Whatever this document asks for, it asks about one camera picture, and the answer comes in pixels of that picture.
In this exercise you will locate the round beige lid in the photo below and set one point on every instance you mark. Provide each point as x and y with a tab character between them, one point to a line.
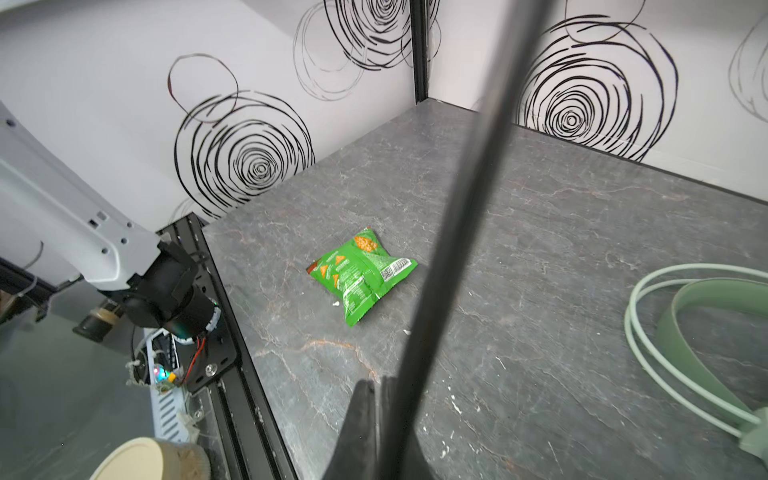
147	458

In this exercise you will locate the mint green headphones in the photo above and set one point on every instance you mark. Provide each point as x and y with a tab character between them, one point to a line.
673	358

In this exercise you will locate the green snack bag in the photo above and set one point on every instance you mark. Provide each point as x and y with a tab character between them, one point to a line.
359	273

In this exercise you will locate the white slotted cable duct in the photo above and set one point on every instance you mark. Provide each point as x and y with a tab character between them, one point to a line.
172	420

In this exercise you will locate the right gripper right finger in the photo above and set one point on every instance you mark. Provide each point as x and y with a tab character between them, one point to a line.
412	463

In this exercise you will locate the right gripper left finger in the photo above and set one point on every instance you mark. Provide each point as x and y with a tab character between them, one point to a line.
355	452

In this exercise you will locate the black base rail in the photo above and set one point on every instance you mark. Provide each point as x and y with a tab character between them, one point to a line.
224	395

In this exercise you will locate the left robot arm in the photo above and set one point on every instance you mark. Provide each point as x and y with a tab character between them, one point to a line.
152	278

